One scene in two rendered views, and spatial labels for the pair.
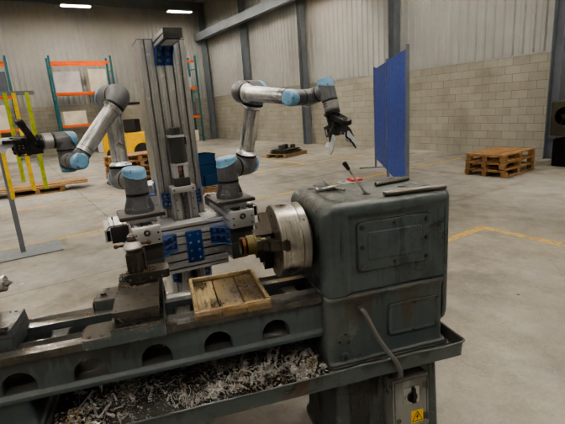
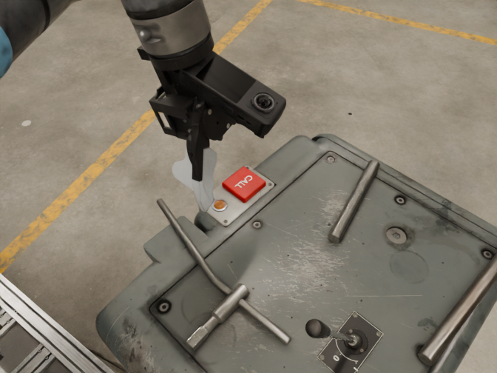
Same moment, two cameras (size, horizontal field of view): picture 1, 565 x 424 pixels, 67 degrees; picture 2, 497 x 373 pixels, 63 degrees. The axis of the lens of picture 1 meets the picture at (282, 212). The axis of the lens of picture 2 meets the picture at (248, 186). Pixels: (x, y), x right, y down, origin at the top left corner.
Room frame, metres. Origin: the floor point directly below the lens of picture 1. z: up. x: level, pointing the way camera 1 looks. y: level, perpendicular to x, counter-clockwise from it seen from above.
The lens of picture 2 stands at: (1.67, -0.13, 1.83)
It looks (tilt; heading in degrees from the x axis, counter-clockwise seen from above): 50 degrees down; 329
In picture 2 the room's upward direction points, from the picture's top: straight up
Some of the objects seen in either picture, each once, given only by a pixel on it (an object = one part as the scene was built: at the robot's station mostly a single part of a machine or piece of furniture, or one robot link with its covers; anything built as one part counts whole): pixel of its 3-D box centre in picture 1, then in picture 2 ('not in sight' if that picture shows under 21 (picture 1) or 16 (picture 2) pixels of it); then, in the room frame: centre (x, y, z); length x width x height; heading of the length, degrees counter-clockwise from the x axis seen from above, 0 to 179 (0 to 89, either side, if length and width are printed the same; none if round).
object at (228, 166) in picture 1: (228, 167); not in sight; (2.37, 0.29, 1.33); 0.13 x 0.12 x 0.14; 138
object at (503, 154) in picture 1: (499, 161); not in sight; (8.61, -4.54, 0.22); 1.25 x 0.86 x 0.44; 125
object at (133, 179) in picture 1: (134, 179); not in sight; (2.17, 0.75, 1.33); 0.13 x 0.12 x 0.14; 45
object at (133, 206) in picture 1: (138, 201); not in sight; (2.17, 0.75, 1.21); 0.15 x 0.15 x 0.10
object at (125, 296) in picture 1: (138, 292); not in sight; (1.61, 0.61, 0.95); 0.43 x 0.17 x 0.05; 15
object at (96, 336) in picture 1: (128, 307); not in sight; (1.58, 0.65, 0.90); 0.47 x 0.30 x 0.06; 15
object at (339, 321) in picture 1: (368, 349); not in sight; (1.88, -0.38, 0.43); 0.60 x 0.48 x 0.86; 105
